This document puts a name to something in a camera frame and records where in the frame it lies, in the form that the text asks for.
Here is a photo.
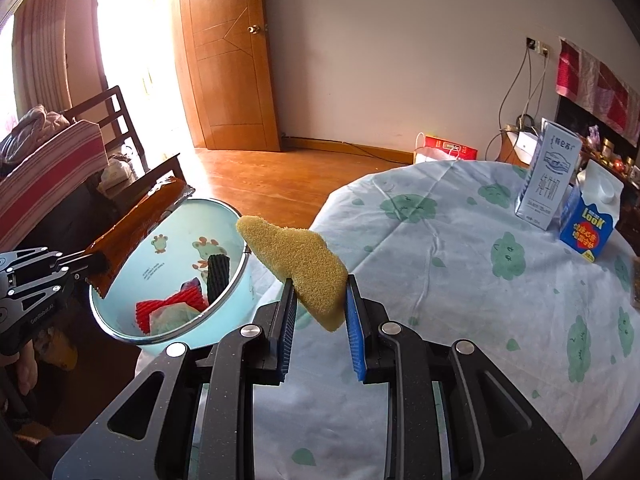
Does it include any person's left hand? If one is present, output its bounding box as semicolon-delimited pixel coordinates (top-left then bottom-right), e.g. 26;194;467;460
17;345;40;397

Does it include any person's leg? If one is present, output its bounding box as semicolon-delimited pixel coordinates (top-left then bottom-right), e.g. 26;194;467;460
30;432;88;480

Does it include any clear pink plastic bag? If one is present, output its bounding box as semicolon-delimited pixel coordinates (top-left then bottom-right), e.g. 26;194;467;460
149;300;203;336

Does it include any tall white milk carton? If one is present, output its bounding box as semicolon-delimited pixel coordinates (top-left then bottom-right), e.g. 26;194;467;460
515;118;583;231

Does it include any red striped cloth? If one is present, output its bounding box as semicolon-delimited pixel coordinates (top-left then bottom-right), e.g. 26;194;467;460
0;120;108;256

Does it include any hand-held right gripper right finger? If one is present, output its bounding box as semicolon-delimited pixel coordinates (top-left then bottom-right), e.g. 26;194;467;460
345;274;583;480

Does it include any pink curtain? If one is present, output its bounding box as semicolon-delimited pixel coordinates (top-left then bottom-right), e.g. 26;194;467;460
0;0;101;126

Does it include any black television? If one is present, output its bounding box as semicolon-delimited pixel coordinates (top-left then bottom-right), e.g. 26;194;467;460
556;95;640;146

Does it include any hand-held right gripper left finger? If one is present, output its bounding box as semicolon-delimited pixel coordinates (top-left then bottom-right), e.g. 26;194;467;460
52;280;301;480

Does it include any blue white gable carton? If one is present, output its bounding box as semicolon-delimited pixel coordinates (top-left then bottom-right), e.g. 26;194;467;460
559;160;623;263

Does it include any wooden door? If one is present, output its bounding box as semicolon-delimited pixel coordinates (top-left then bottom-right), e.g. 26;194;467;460
178;0;282;152

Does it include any grey jacket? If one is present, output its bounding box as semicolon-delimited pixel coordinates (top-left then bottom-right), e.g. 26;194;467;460
0;105;71;163

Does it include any red foam net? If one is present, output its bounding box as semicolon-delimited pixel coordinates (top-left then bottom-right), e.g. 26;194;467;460
136;282;208;336

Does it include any light blue cartoon bin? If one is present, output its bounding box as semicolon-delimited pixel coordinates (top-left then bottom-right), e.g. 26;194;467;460
89;197;263;356

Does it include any red pink cloth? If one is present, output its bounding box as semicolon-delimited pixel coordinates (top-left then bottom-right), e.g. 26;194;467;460
556;36;640;136

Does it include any black foam net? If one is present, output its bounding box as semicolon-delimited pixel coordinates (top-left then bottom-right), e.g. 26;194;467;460
206;254;231;306

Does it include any white flat box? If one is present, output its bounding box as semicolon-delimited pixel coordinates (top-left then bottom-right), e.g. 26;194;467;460
515;130;543;166

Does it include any yellow sponge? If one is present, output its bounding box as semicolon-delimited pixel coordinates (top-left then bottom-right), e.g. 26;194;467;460
236;215;349;333

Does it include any silver brown snack wrapper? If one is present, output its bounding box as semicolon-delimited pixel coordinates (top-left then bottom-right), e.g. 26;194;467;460
82;152;196;301

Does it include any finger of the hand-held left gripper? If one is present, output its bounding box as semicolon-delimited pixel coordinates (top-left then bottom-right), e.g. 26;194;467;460
0;247;103;273
10;260;108;301

